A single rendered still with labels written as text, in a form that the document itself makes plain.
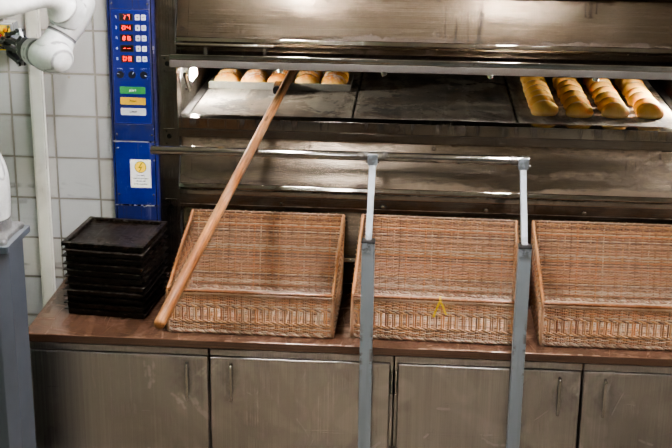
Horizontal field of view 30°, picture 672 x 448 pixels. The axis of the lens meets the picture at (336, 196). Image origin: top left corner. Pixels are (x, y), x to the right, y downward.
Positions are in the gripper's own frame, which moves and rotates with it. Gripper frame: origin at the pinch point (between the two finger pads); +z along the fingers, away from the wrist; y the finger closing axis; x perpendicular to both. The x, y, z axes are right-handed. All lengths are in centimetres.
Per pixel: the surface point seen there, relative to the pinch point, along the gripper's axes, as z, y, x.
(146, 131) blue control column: -25, 33, 40
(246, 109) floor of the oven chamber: -36, 28, 75
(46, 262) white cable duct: 4, 84, 13
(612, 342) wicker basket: -170, 85, 120
